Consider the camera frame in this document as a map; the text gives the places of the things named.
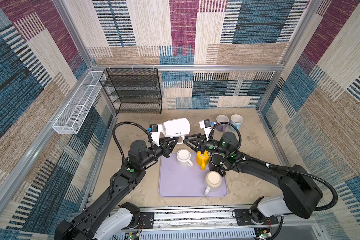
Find white wire wall basket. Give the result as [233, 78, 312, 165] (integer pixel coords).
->
[53, 71, 103, 135]

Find cream upside-down mug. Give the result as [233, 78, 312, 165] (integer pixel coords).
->
[204, 171, 223, 196]

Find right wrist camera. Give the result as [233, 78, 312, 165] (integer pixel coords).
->
[199, 119, 215, 142]

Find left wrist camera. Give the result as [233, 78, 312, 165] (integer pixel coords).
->
[147, 124, 163, 147]

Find lavender silicone mat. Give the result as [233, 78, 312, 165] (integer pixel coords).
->
[159, 152, 228, 198]

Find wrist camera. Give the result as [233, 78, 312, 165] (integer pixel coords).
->
[147, 124, 163, 147]
[199, 119, 215, 142]

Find white upside-down mug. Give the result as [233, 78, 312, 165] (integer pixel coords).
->
[177, 149, 194, 168]

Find light blue ceramic mug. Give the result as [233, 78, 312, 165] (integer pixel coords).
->
[230, 114, 244, 130]

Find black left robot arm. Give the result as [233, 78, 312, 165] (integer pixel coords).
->
[54, 123, 179, 240]

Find lavender ceramic mug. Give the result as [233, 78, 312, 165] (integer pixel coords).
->
[215, 115, 230, 133]

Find black mesh wire shelf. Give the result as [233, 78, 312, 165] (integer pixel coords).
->
[100, 68, 163, 114]

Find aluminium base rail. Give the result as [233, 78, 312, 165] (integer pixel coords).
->
[62, 205, 331, 240]

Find yellow ceramic mug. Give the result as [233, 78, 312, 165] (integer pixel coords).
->
[197, 151, 211, 171]

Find white faceted ceramic mug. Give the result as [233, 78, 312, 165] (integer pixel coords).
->
[163, 118, 191, 144]

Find black ceramic mug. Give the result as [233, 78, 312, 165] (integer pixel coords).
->
[208, 153, 226, 177]

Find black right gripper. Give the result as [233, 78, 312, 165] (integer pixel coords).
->
[183, 132, 229, 156]

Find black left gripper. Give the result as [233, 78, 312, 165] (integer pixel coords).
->
[138, 136, 177, 170]

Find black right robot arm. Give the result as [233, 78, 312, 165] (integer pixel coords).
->
[184, 123, 339, 224]

